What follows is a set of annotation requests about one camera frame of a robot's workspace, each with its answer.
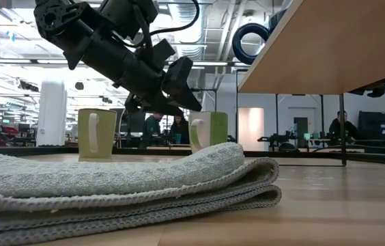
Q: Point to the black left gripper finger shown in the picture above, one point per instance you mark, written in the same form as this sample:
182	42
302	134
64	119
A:
179	82
155	107

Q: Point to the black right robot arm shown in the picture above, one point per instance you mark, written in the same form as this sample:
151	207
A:
377	91

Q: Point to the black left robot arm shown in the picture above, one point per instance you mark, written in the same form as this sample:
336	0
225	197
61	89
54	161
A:
63	24

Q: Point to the wooden shelf board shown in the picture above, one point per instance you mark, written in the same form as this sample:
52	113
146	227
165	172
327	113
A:
332	48

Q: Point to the person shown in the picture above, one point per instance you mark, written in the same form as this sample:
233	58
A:
180	130
151	130
351	130

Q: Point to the black computer monitor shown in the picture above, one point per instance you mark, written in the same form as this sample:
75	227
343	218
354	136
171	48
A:
136	124

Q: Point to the teal cup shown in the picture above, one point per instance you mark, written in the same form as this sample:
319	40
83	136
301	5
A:
178	138

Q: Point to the long ceiling light strip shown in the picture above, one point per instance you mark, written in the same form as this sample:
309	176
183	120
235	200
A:
213	63

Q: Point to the olive green mug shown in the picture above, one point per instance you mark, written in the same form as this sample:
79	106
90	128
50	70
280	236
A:
105	136

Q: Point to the green and white mug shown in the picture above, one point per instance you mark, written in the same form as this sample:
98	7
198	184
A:
218	130

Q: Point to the grey folded towel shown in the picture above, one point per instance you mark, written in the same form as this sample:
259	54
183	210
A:
110	177

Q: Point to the white pillar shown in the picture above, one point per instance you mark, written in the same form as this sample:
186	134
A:
50	116

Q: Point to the black storage case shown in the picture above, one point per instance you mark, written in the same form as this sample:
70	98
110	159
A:
380	130

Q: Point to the black metal frame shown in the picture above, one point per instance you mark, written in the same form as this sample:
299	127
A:
209	89

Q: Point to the silver ceiling duct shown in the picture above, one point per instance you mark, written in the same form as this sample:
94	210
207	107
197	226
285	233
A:
194	51

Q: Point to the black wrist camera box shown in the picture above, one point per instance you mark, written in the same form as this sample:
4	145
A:
163	51

